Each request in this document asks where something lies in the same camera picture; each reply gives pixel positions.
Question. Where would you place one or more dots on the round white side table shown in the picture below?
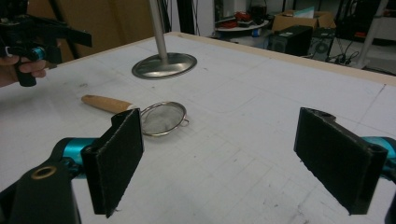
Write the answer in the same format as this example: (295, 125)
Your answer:
(241, 29)

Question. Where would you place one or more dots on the cardboard box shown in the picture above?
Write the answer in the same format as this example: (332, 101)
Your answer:
(303, 19)

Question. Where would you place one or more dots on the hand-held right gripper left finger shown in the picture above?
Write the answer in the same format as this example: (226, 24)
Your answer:
(113, 161)

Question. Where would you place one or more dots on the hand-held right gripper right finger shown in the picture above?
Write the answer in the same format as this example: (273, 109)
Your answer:
(337, 158)

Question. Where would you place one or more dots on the black computer tower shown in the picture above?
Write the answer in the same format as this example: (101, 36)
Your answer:
(292, 39)

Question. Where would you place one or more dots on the metal stand with round base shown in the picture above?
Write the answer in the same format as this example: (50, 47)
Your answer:
(163, 59)

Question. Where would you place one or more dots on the white stand leg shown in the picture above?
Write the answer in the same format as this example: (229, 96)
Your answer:
(369, 40)

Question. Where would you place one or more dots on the red tool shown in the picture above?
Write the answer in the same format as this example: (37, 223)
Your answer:
(241, 16)

